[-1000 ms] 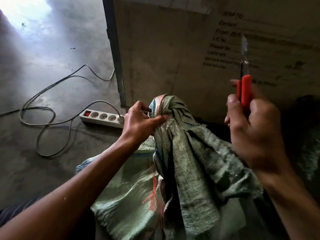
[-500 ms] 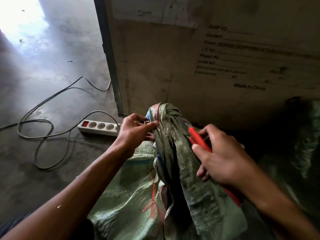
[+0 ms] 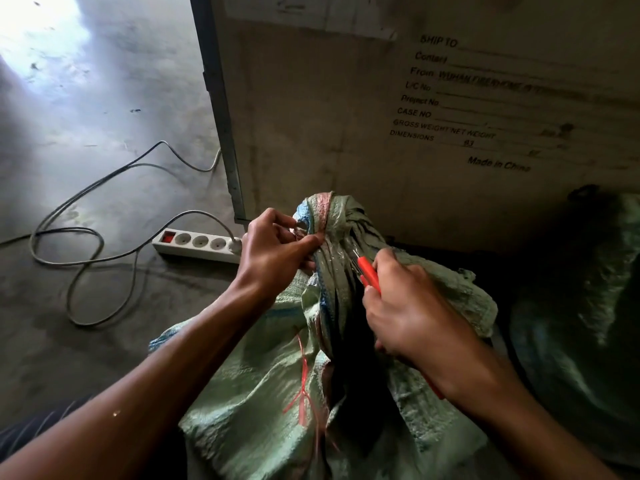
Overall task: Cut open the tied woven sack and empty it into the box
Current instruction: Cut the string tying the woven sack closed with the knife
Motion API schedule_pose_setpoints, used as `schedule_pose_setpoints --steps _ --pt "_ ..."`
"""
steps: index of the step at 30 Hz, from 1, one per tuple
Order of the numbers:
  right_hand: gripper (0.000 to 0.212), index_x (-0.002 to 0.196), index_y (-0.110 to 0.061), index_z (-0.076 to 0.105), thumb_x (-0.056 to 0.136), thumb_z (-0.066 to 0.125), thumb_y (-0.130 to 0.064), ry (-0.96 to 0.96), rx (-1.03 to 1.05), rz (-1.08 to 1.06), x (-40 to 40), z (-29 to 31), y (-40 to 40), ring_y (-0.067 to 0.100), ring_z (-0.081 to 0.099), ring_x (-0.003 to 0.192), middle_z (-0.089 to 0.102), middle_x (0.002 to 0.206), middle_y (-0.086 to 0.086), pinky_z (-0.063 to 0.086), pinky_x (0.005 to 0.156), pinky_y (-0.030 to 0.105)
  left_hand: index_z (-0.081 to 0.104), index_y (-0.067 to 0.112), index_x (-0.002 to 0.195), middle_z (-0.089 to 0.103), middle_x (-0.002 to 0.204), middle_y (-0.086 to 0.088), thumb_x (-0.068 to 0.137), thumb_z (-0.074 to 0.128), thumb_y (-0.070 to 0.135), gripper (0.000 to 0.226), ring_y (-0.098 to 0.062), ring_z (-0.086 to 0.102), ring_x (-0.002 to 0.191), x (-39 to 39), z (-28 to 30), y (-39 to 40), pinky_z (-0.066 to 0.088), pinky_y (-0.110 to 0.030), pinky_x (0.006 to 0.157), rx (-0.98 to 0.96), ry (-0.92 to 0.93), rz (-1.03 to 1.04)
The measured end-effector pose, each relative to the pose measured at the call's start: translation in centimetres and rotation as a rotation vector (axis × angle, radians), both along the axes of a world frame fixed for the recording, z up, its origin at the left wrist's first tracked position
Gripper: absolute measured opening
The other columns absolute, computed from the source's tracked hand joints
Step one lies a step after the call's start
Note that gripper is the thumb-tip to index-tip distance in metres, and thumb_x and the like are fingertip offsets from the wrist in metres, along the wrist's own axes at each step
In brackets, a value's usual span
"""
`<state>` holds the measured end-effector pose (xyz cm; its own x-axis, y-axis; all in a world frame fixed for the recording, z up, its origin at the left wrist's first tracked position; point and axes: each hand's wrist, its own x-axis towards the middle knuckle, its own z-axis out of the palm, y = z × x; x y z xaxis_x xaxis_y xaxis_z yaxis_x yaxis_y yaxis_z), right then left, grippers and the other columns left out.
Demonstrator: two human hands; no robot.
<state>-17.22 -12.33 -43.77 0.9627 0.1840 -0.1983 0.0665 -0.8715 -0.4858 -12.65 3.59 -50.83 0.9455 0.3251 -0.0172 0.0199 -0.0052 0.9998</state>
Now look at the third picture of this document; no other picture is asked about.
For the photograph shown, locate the person's right hand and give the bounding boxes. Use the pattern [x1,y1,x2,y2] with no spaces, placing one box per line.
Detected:
[362,247,497,396]

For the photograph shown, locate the person's left hand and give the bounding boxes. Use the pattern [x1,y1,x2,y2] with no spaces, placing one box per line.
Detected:
[234,208,326,309]

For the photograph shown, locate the red-handled pliers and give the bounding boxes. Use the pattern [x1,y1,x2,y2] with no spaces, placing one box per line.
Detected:
[349,244,447,401]

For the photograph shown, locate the green woven plastic sack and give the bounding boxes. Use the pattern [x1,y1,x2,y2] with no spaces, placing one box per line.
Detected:
[509,186,640,468]
[148,192,501,480]

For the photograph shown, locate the person's right forearm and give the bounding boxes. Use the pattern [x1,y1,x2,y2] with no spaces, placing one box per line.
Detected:
[440,345,618,480]

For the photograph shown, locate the person's left forearm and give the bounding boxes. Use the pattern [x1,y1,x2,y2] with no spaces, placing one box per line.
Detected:
[0,280,281,480]

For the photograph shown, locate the white power strip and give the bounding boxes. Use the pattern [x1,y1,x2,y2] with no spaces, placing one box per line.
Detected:
[151,228,244,265]

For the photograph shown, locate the large printed shipping crate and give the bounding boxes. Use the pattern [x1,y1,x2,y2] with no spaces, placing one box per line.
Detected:
[189,0,640,255]

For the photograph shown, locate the grey metal crate edge strip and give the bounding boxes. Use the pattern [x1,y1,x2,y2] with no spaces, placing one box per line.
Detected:
[189,0,250,225]

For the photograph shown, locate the paper label on crate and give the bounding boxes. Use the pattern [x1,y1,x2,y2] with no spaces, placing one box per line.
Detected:
[222,0,399,41]

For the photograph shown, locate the dark striped trousers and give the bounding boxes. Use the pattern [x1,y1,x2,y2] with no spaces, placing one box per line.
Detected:
[0,394,97,464]

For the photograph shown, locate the red plastic string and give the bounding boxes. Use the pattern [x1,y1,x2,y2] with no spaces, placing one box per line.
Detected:
[282,334,322,430]

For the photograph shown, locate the grey power cable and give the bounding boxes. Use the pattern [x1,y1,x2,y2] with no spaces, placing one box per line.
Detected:
[0,140,222,248]
[29,210,242,328]

